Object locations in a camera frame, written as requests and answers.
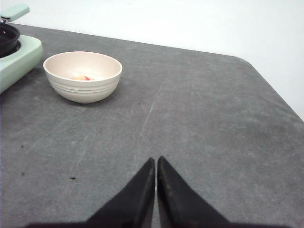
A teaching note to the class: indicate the cream ribbed bowl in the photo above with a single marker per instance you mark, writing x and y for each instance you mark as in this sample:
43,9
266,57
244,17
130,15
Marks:
105,72

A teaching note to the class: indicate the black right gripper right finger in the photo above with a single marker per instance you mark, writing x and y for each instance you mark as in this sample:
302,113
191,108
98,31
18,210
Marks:
179,205

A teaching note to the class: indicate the pink shrimp pieces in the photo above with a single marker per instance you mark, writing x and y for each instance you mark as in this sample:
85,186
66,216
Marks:
81,77

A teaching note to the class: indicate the mint green breakfast maker base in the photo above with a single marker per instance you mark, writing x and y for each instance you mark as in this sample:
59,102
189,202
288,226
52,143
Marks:
13,67

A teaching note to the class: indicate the black frying pan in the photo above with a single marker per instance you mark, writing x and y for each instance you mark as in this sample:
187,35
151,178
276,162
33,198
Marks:
9,36

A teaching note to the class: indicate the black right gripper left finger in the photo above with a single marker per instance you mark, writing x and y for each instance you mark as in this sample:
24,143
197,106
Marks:
132,207

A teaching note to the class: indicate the mint green pan handle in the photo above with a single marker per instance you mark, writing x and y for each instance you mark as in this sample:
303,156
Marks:
14,12

